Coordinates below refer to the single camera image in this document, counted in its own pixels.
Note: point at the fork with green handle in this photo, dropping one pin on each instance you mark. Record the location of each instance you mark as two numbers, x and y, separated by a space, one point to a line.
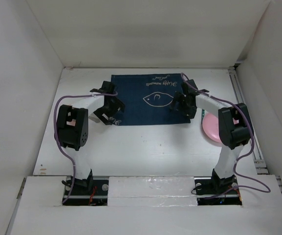
202 115

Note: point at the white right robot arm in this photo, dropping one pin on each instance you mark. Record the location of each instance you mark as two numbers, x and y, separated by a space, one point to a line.
234 127

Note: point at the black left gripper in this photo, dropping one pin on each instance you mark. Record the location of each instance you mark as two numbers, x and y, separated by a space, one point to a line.
117 106

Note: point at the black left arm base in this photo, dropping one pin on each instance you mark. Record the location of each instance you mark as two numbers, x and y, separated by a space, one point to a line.
92 191

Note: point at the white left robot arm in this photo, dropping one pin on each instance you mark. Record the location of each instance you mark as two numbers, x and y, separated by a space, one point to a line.
71 114

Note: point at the aluminium rail front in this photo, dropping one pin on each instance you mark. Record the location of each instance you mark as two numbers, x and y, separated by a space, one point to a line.
150 186

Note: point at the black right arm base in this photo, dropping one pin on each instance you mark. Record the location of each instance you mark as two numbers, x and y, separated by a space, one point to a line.
215 191

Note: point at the dark blue cloth placemat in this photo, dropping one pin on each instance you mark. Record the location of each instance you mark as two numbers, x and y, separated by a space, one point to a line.
147 99

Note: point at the pink plastic plate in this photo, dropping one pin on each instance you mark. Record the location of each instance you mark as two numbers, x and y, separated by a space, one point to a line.
210 128

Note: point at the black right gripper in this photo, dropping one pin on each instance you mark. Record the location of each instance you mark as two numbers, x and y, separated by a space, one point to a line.
180 97

